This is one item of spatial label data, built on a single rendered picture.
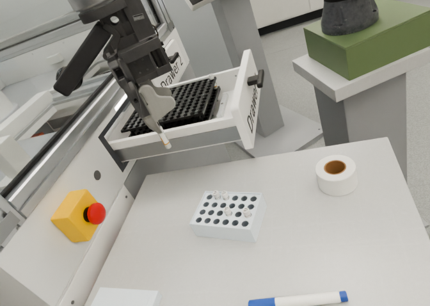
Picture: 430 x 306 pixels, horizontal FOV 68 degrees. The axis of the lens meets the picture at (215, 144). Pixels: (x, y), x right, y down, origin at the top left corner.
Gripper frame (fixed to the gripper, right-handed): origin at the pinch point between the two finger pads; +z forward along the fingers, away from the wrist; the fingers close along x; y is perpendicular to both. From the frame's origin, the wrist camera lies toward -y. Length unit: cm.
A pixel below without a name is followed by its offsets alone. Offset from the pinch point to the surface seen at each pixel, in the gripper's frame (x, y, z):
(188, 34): 194, 31, 37
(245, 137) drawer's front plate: 4.0, 15.0, 13.1
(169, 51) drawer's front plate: 63, 9, 7
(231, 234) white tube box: -10.9, 4.3, 20.6
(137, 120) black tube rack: 24.3, -5.9, 8.5
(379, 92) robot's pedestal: 23, 60, 32
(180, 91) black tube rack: 30.6, 6.9, 8.6
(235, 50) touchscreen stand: 113, 43, 34
